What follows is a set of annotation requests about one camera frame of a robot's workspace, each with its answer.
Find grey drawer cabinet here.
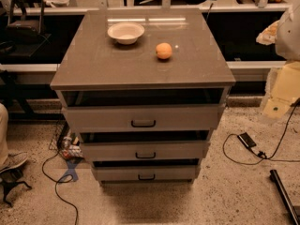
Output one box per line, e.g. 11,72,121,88
51,9,235,170

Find black stand leg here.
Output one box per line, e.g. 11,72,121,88
270,170,300,225

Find black chair base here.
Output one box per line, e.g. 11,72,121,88
0,169,32,207

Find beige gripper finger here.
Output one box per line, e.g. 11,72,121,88
262,61,300,119

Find black power adapter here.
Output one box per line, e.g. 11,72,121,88
237,132,256,149

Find white bowl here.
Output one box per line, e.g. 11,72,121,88
108,22,144,45

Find black chair background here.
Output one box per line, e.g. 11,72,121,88
0,0,49,57

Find grey top drawer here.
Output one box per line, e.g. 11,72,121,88
63,105,225,132

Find orange fruit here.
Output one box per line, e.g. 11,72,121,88
156,43,173,60

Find wire basket with items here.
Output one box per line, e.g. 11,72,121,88
49,121,83,160

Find grey sneaker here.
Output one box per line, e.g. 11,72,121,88
0,152,28,173

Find black floor cable left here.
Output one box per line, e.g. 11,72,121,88
41,152,80,225

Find black cable right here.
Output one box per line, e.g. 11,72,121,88
222,98,300,167

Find person leg beige trousers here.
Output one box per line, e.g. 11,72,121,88
0,104,8,170

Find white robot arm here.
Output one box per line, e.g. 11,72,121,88
256,0,300,119

